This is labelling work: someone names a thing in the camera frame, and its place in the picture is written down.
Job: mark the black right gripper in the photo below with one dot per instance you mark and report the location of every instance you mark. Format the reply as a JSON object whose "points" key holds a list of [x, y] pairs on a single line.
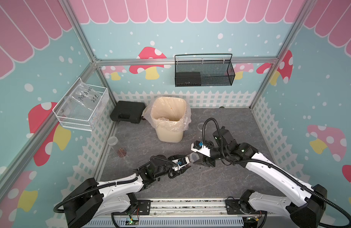
{"points": [[209, 161]]}

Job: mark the clear plastic bin liner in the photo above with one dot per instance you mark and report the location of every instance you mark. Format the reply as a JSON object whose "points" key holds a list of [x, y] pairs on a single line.
{"points": [[170, 113]]}

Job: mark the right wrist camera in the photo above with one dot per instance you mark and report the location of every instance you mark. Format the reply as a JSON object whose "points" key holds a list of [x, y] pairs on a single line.
{"points": [[199, 147]]}

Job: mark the clear tea jar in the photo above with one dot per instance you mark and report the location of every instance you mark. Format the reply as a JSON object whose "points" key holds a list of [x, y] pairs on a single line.
{"points": [[116, 147], [189, 160], [200, 126]]}

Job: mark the clear plastic bag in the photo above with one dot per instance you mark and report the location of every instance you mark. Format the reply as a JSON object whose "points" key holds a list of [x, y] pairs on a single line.
{"points": [[84, 105]]}

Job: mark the black plastic tool case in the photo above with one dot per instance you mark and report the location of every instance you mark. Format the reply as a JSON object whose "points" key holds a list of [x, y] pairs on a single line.
{"points": [[127, 111]]}

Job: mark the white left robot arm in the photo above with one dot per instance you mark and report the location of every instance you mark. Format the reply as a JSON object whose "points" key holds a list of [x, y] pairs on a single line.
{"points": [[92, 198]]}

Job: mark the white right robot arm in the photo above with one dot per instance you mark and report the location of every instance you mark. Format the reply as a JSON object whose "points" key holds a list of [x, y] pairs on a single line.
{"points": [[301, 202]]}

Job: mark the black wire mesh basket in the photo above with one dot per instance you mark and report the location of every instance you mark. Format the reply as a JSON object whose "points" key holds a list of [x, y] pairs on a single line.
{"points": [[215, 69]]}

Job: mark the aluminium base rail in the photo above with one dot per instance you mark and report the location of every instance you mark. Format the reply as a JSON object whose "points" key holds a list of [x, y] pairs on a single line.
{"points": [[191, 213]]}

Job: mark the black box in basket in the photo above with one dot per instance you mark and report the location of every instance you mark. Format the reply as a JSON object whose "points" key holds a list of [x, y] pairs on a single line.
{"points": [[188, 79]]}

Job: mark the white wire wall basket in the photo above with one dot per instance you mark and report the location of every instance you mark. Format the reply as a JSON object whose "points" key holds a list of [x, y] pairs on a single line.
{"points": [[70, 124]]}

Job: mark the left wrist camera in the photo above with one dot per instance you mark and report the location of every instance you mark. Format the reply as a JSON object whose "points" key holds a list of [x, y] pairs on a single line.
{"points": [[179, 164]]}

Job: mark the cream plastic trash bin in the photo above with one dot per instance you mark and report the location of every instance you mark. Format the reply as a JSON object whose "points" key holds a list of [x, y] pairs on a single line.
{"points": [[169, 137]]}

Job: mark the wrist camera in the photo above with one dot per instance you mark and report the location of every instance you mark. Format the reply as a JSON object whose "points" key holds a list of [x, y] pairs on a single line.
{"points": [[179, 164], [199, 147]]}

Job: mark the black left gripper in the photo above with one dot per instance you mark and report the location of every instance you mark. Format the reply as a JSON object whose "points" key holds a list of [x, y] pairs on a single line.
{"points": [[173, 157]]}

